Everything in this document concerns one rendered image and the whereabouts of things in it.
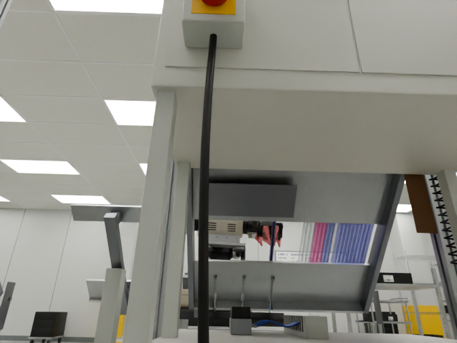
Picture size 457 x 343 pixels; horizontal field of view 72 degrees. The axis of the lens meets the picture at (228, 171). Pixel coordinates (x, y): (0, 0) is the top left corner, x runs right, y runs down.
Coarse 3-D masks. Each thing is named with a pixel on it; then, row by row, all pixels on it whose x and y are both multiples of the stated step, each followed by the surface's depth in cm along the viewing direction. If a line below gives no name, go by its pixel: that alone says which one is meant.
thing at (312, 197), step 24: (216, 192) 103; (240, 192) 103; (264, 192) 103; (288, 192) 103; (312, 192) 107; (336, 192) 107; (360, 192) 107; (384, 192) 107; (216, 216) 111; (240, 216) 111; (264, 216) 106; (288, 216) 106; (312, 216) 111; (336, 216) 111; (360, 216) 111
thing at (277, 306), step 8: (216, 304) 124; (224, 304) 124; (232, 304) 124; (240, 304) 124; (248, 304) 124; (256, 304) 124; (264, 304) 124; (272, 304) 124; (280, 304) 125; (288, 304) 125; (296, 304) 125; (304, 304) 125; (312, 304) 125; (320, 304) 125; (328, 304) 125; (336, 304) 125; (344, 304) 126; (352, 304) 126; (336, 312) 123; (344, 312) 123; (352, 312) 123; (360, 312) 123
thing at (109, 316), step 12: (108, 276) 118; (120, 276) 118; (108, 288) 116; (120, 288) 118; (108, 300) 114; (120, 300) 118; (108, 312) 113; (108, 324) 111; (96, 336) 110; (108, 336) 110
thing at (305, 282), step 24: (216, 264) 119; (240, 264) 119; (264, 264) 119; (288, 264) 119; (312, 264) 119; (336, 264) 119; (360, 264) 119; (216, 288) 123; (240, 288) 123; (264, 288) 123; (288, 288) 123; (312, 288) 123; (336, 288) 123; (360, 288) 123
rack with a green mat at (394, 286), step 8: (432, 272) 302; (376, 288) 315; (384, 288) 313; (392, 288) 311; (400, 288) 309; (408, 288) 307; (416, 288) 305; (424, 288) 303; (432, 288) 301; (440, 296) 292; (416, 304) 327; (440, 304) 289; (416, 312) 324; (416, 320) 324; (336, 328) 317; (448, 328) 281; (448, 336) 278
